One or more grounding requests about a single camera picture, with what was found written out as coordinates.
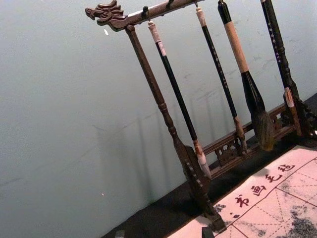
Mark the thin black brush, brown ferrule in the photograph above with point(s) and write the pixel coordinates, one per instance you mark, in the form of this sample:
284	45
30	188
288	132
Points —
221	74

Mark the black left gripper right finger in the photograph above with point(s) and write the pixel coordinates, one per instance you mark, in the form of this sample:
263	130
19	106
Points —
207	233

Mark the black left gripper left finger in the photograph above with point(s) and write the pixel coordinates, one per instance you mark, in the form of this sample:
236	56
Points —
120	234

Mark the plain pale wall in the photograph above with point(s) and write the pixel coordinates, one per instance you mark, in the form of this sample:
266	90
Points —
62	111

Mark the black table cloth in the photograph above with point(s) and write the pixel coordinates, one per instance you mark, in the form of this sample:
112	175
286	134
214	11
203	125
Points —
173	205

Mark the thin black brush, white label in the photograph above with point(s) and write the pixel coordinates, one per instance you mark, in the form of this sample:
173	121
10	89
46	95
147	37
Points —
179	99

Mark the white felt mat, red grid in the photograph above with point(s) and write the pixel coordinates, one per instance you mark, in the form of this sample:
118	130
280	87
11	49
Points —
272	210

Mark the dark carved wooden brush rack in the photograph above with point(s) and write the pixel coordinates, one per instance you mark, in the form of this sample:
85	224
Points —
146	72

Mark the black brush with white print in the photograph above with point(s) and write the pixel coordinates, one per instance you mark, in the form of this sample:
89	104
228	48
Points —
273	42

